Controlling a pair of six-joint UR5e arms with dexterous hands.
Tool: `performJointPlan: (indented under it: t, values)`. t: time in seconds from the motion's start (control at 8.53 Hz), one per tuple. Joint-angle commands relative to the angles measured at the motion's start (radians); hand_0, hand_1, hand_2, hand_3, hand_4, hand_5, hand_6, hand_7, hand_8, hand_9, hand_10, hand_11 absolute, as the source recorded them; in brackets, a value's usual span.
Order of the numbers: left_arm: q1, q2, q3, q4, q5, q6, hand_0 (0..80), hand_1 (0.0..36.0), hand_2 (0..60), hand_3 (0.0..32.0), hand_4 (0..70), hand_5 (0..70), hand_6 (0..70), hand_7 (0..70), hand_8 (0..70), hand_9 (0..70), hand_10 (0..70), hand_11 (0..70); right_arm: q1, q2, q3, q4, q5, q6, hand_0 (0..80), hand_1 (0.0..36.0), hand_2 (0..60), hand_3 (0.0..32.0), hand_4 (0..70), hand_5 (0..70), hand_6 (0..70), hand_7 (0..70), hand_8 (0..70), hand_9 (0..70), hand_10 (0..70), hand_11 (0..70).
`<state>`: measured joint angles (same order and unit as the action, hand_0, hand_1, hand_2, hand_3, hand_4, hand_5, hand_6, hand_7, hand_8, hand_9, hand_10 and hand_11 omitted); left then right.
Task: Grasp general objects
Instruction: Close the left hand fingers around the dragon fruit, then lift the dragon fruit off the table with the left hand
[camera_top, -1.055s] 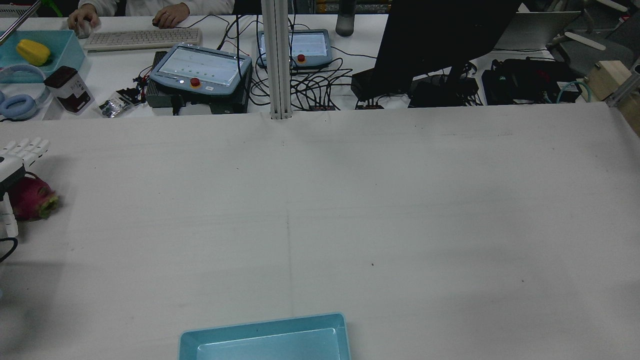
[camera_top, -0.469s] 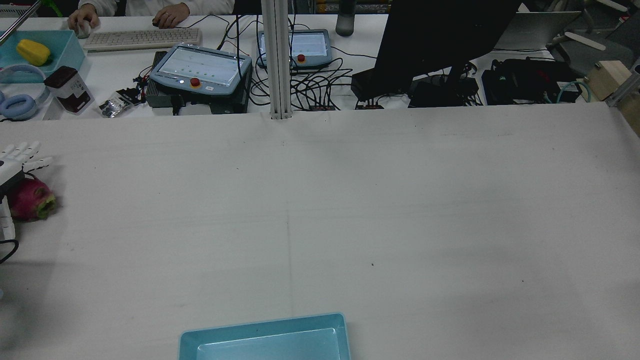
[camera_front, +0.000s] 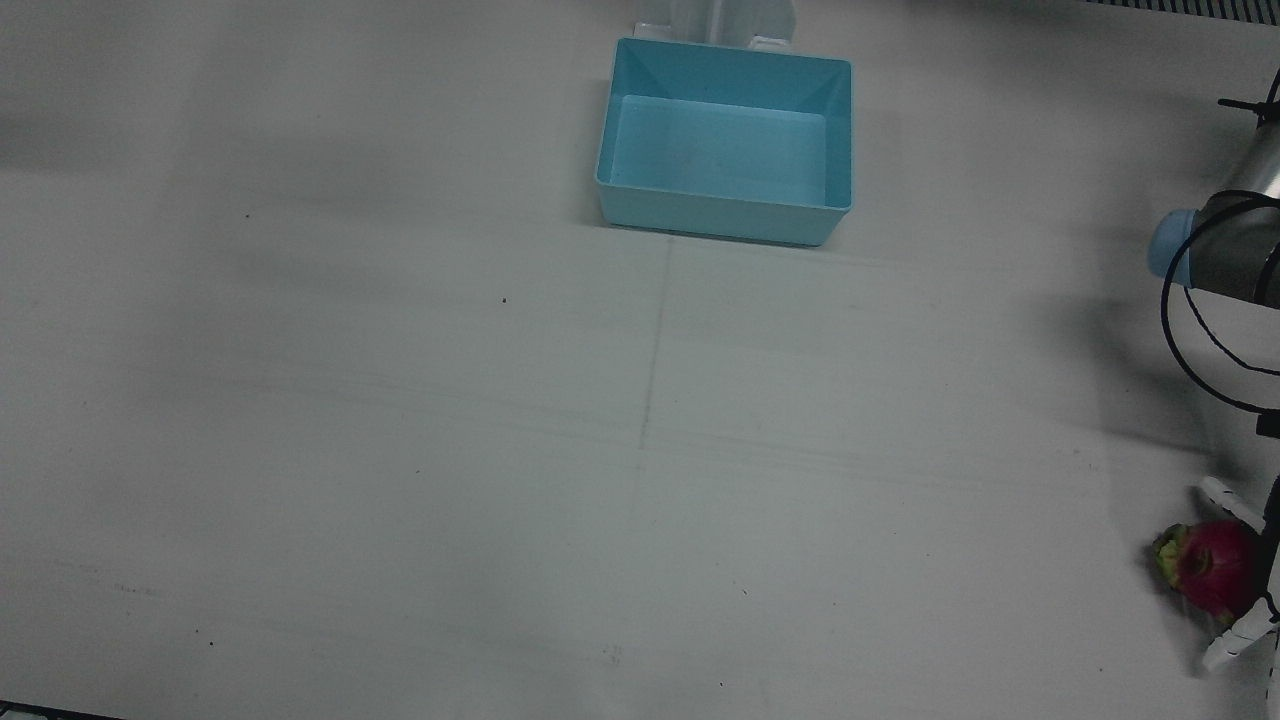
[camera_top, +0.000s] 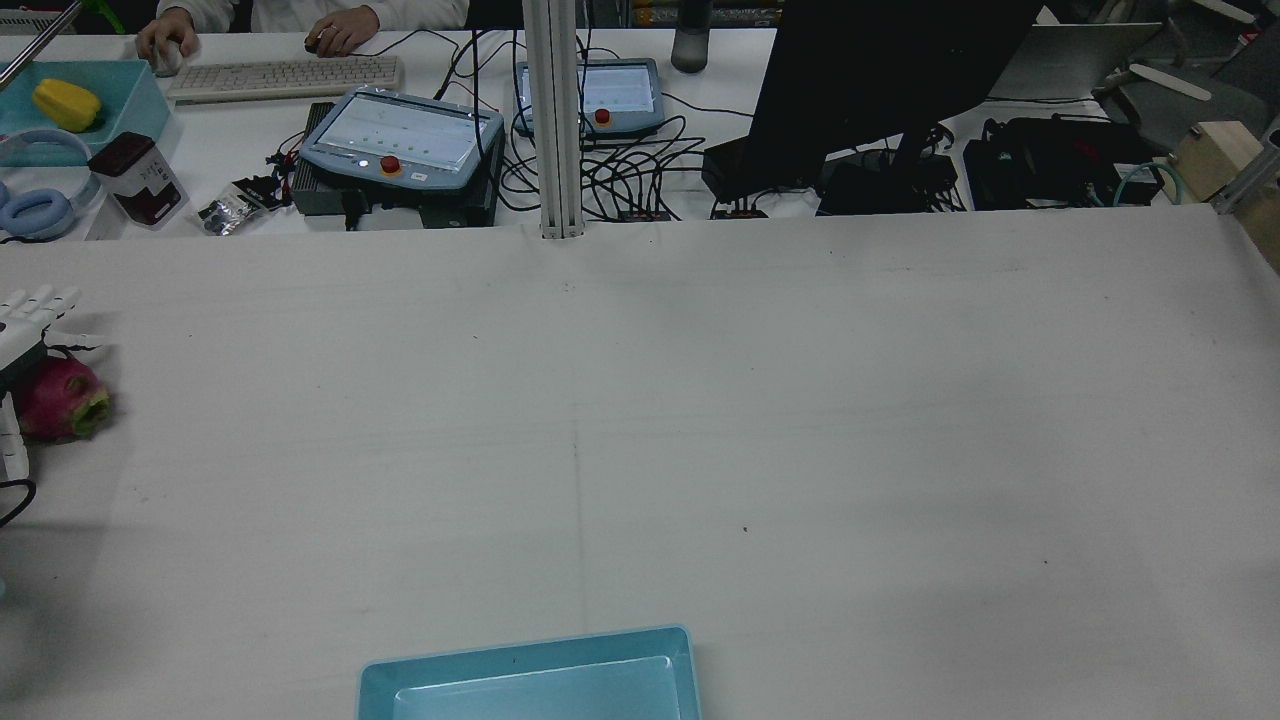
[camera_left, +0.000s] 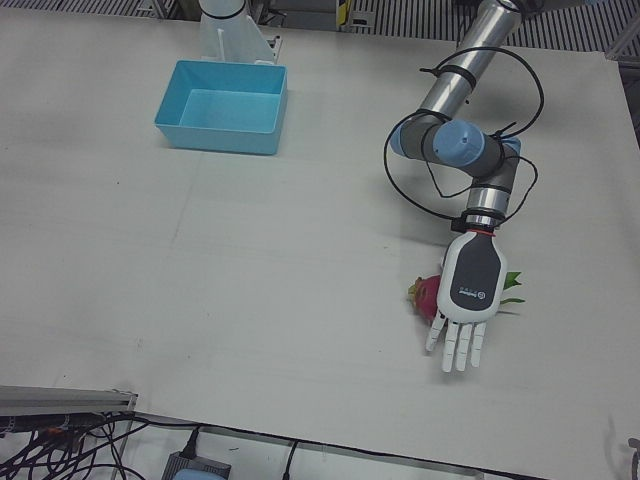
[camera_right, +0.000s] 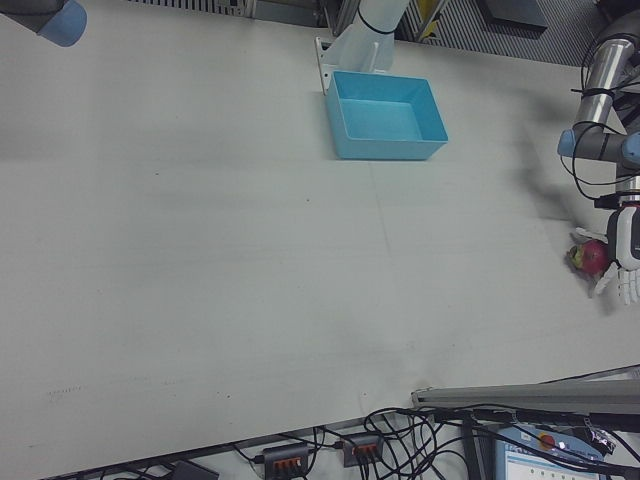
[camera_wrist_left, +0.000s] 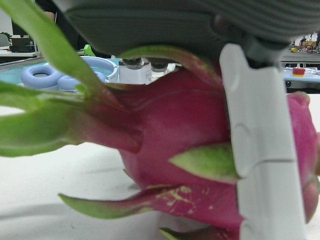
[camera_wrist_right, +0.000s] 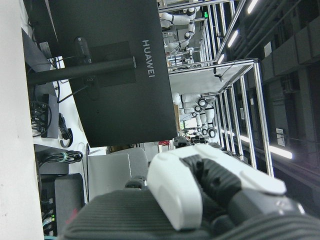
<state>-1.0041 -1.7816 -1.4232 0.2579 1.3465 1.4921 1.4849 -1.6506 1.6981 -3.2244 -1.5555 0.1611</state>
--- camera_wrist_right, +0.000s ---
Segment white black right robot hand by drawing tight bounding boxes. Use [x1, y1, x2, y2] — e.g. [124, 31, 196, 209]
[56, 144, 320, 240]

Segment grey chair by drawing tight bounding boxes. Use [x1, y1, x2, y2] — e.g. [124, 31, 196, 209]
[86, 147, 150, 204]

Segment black Huawei monitor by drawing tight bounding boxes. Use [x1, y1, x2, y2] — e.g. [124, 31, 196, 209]
[46, 0, 179, 149]

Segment black computer tower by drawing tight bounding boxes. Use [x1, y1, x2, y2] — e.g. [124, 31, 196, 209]
[39, 172, 86, 237]

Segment grey docking hub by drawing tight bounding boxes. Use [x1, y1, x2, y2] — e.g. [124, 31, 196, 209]
[29, 93, 60, 139]

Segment black monitor stand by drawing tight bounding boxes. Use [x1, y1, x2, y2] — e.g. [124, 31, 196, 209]
[21, 27, 138, 87]

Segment black device on monitor back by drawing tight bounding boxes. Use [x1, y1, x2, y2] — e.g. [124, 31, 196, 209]
[74, 36, 93, 66]

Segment coiled black cable green tie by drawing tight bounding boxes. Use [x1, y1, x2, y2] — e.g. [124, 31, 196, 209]
[37, 149, 84, 165]

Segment aluminium frame cage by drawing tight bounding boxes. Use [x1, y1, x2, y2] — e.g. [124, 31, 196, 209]
[159, 0, 276, 179]

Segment black camera on frame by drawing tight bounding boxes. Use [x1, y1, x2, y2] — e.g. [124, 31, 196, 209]
[213, 66, 225, 84]

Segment black strap with buckle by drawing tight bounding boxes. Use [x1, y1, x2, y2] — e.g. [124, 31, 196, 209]
[57, 112, 74, 149]

